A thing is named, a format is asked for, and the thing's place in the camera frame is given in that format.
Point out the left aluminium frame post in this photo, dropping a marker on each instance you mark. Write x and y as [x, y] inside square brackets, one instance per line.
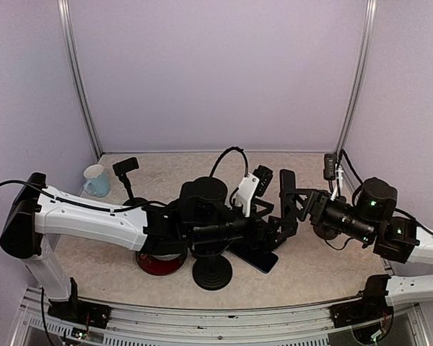
[70, 44]

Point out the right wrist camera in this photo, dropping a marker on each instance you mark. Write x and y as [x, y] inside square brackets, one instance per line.
[329, 171]

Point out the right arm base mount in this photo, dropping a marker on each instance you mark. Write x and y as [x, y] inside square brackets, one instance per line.
[370, 306]

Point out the round-base plate phone stand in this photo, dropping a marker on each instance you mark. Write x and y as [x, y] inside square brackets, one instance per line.
[325, 232]

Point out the aluminium frame post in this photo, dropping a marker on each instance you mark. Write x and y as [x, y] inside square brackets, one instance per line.
[70, 44]
[359, 73]

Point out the red floral plate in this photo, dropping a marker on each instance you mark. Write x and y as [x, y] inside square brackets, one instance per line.
[160, 266]

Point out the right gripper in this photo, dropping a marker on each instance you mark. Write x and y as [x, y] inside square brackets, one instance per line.
[317, 202]

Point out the black pole phone stand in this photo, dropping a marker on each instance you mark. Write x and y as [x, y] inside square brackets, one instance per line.
[121, 170]
[212, 272]

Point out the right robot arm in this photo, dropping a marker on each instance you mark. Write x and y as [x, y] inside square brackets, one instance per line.
[374, 221]

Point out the right aluminium frame post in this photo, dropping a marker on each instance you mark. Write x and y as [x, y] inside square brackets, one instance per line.
[359, 73]

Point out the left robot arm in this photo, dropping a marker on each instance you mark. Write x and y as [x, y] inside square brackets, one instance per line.
[199, 220]

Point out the light blue mug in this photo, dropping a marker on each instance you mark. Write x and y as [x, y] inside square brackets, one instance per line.
[96, 181]

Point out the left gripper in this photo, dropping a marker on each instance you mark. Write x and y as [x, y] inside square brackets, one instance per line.
[255, 241]

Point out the blue-edged black smartphone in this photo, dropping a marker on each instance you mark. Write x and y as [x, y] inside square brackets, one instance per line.
[262, 261]

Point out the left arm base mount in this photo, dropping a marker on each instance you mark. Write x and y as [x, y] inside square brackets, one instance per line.
[79, 311]

